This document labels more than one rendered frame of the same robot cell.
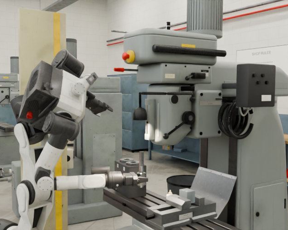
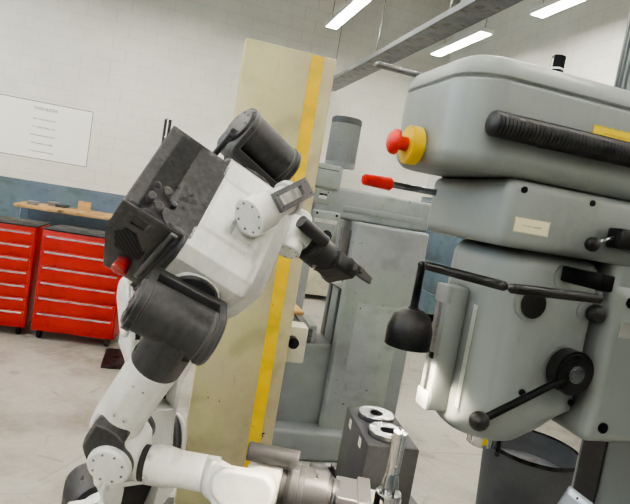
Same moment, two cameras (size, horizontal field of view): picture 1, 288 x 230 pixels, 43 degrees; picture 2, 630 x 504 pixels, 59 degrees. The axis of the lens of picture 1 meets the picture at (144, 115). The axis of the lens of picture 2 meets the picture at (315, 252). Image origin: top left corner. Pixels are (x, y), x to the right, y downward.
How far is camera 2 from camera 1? 0.93 m
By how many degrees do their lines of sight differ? 16
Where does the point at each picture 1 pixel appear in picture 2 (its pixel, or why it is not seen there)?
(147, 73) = (459, 205)
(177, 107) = (538, 332)
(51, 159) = (131, 405)
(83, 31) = (397, 119)
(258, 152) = not seen: outside the picture
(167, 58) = (534, 167)
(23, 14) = (252, 51)
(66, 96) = (214, 234)
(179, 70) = (570, 212)
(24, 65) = not seen: hidden behind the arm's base
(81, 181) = (209, 480)
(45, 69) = (174, 151)
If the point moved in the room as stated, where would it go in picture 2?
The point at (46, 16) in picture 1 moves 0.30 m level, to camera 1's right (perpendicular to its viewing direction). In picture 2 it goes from (297, 61) to (361, 67)
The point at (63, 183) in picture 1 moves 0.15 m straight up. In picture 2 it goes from (161, 471) to (173, 389)
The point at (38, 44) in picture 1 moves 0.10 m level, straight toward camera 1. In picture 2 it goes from (270, 114) to (268, 110)
